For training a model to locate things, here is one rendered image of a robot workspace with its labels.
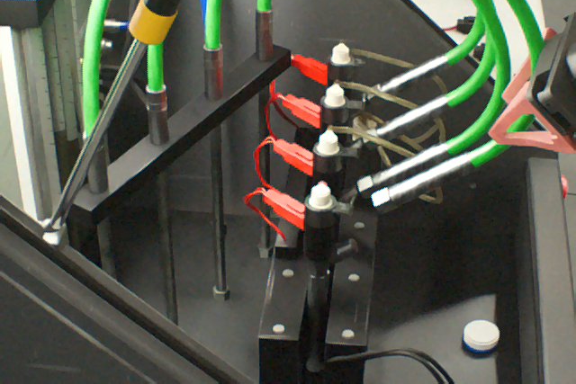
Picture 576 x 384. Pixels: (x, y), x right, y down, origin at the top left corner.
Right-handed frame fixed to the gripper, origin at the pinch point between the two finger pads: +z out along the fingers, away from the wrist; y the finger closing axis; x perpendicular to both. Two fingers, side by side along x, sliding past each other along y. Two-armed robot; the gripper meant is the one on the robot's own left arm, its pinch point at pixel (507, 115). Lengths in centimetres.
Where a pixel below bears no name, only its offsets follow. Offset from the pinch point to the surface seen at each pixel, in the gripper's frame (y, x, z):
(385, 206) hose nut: 5.8, -0.5, 12.2
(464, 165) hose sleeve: 2.9, 0.8, 4.8
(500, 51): -7.0, -2.0, 1.4
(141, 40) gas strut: 31.6, -31.1, -14.8
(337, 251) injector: 7.6, 0.6, 19.1
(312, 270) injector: 8.9, 0.5, 22.0
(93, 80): 9.9, -26.2, 20.5
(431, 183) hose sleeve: 4.1, 0.3, 7.9
